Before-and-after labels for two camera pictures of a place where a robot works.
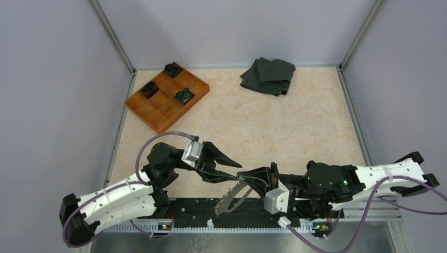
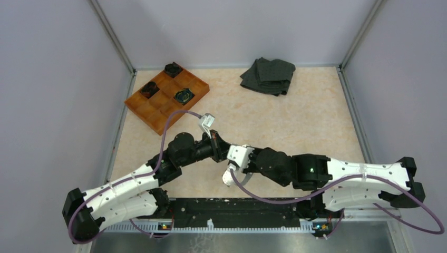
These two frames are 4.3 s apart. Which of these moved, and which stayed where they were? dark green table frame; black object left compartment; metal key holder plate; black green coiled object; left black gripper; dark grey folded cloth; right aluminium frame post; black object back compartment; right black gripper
Moved: left black gripper; metal key holder plate; right black gripper
Stayed: black green coiled object; dark green table frame; black object back compartment; black object left compartment; dark grey folded cloth; right aluminium frame post
